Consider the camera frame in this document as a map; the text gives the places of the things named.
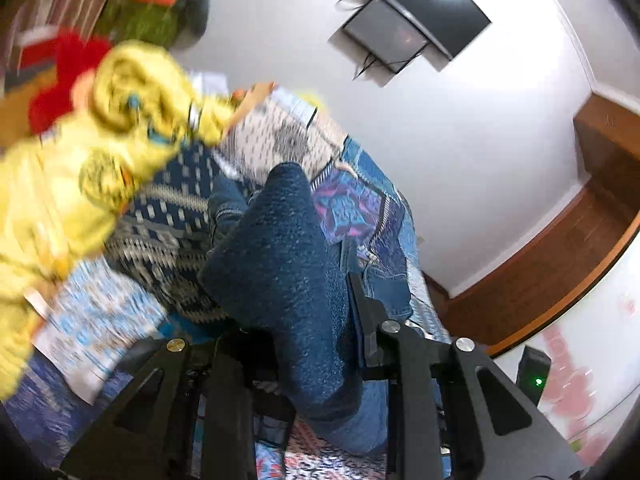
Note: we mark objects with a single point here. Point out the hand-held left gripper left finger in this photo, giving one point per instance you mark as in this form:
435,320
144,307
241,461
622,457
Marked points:
225,400

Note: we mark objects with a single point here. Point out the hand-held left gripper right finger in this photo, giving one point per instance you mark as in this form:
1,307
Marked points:
410,385

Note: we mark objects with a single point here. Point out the blue denim jacket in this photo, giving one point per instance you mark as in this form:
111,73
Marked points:
285,270

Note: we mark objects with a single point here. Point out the navy patterned cloth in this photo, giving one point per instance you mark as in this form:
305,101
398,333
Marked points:
170,230

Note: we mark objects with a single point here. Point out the blue patchwork bedspread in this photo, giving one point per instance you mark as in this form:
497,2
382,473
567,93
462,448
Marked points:
360,210

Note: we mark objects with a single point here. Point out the yellow cartoon print blanket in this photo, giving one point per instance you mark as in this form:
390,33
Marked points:
75,175

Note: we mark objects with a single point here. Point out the cream floral patterned cloth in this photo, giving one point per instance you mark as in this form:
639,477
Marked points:
280,135

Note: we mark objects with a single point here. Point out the red plush toy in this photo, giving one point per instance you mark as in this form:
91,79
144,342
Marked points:
65,85

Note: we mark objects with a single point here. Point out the green patterned cloth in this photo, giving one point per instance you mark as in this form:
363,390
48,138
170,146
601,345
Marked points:
137,22

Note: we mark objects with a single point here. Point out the grey plush cushion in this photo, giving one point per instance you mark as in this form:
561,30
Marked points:
192,7

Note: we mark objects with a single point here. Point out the striped brown curtain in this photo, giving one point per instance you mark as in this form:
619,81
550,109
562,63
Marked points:
55,0

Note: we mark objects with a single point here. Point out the small black wall monitor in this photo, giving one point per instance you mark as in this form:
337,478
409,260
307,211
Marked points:
382,35

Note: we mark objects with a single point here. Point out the wall-mounted black television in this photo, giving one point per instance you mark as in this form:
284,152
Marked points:
430,5

